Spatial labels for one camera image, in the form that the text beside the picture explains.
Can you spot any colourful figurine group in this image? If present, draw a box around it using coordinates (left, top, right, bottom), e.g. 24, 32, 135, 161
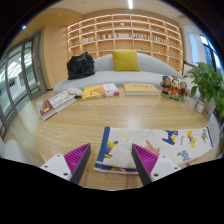
159, 75, 191, 103

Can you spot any red and white book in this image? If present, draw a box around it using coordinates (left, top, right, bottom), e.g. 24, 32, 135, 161
38, 90, 78, 121

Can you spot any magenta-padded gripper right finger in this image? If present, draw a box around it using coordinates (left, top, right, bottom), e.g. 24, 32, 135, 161
131, 143, 183, 187

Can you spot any white cartoon-print towel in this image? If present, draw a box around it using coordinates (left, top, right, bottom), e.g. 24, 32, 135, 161
93, 126, 214, 175

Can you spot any yellow cushion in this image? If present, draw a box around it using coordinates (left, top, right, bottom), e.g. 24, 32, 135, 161
111, 49, 141, 73

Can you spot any grey curved sofa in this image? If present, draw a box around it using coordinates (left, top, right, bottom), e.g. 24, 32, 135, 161
52, 52, 188, 95

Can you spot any small white jar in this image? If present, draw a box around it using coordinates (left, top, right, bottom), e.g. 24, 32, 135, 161
194, 98, 206, 114

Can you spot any green potted plant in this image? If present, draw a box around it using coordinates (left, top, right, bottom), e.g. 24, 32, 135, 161
182, 61, 224, 121

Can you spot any grey-framed glass door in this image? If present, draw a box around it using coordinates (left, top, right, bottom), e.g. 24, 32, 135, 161
0, 31, 48, 140

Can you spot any black bag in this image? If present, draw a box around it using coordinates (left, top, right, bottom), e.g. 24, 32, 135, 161
66, 51, 96, 81

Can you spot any flat yellow box book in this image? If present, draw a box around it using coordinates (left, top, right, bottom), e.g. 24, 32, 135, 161
123, 82, 160, 97

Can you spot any dark-framed window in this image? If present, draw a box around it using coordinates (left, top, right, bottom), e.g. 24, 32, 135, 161
199, 34, 222, 75

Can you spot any white book with red spine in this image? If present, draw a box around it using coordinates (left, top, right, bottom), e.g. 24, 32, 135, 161
102, 82, 120, 98

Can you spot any wooden wall shelf unit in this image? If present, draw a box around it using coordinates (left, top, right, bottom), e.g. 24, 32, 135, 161
65, 13, 185, 75

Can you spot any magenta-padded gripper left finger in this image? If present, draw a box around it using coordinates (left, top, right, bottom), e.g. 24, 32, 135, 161
39, 143, 92, 185

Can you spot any white sheer curtain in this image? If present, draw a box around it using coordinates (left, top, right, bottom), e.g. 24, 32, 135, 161
187, 32, 207, 66

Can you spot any small patterned pouch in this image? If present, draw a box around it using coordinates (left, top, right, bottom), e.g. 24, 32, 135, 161
66, 87, 84, 98

